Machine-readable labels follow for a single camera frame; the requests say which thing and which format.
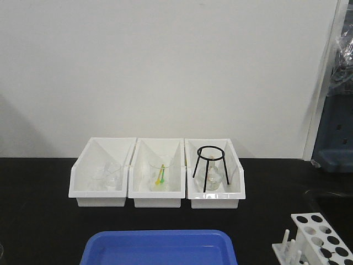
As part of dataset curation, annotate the grey pegboard drying rack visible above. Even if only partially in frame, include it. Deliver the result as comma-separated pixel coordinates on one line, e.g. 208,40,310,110
311,1,352,173

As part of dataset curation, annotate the white test tube rack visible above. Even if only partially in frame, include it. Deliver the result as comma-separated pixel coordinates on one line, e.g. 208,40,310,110
272,213,352,264

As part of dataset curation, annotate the glass beaker with spoons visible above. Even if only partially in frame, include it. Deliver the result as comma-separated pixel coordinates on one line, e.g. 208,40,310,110
149,162,172,192

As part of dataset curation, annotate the middle white storage bin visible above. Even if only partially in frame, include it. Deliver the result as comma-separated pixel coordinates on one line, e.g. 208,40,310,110
128,138,186,208

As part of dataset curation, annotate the white storage bin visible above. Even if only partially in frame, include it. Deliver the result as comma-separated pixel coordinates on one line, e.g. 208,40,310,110
128,138,186,208
185,139,246,209
68,137,137,207

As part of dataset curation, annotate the green plastic spoon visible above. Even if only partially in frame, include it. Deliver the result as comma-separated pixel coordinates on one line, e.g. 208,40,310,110
160,168,165,183

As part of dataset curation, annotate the yellow plastic spoon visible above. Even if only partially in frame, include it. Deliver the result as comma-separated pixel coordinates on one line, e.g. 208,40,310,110
155,164,165,185

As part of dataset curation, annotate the right white storage bin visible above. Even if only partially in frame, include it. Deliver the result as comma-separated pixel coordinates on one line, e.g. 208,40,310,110
185,139,246,209

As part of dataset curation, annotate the glass flask in bin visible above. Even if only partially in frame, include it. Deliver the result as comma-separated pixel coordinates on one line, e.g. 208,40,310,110
196,156,223,192

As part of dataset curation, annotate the glassware in left bin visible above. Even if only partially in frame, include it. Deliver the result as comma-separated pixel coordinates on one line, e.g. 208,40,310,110
88,162,122,191

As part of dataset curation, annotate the left white storage bin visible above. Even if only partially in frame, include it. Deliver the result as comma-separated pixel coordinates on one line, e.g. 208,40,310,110
68,137,137,207

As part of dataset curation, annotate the blue plastic tray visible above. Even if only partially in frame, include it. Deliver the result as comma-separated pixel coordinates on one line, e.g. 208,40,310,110
80,229,238,264

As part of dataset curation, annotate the clear bag of pegs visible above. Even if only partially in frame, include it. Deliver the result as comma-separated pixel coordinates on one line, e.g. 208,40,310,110
327,23,352,97

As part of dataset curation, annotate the black countertop sink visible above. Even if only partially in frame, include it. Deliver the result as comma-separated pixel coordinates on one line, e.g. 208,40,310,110
304,190,352,233

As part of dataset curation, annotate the black wire tripod stand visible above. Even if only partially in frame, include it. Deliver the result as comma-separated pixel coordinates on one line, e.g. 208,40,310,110
192,145,230,193

